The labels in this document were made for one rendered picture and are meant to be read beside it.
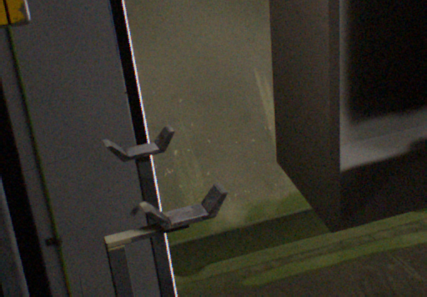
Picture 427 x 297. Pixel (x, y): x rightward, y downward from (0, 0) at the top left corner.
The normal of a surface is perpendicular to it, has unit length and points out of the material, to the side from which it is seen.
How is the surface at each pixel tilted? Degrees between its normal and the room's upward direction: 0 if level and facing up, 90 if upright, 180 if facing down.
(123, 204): 90
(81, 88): 90
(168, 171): 57
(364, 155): 12
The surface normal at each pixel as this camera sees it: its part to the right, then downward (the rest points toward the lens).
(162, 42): 0.16, -0.27
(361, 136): 0.32, 0.46
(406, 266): -0.15, -0.93
